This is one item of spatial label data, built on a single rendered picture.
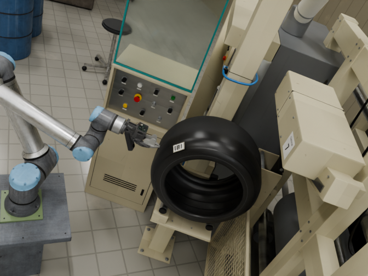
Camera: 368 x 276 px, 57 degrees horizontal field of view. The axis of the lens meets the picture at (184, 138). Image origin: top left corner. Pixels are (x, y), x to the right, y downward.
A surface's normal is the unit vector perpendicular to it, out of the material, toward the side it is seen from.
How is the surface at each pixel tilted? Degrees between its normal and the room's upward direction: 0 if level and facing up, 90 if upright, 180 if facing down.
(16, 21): 90
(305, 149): 90
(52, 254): 0
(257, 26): 90
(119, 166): 90
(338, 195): 72
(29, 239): 0
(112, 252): 0
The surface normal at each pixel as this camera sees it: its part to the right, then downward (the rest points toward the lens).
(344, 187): -0.06, 0.31
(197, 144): -0.22, -0.22
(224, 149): 0.14, -0.16
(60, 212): 0.32, -0.74
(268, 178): -0.17, 0.57
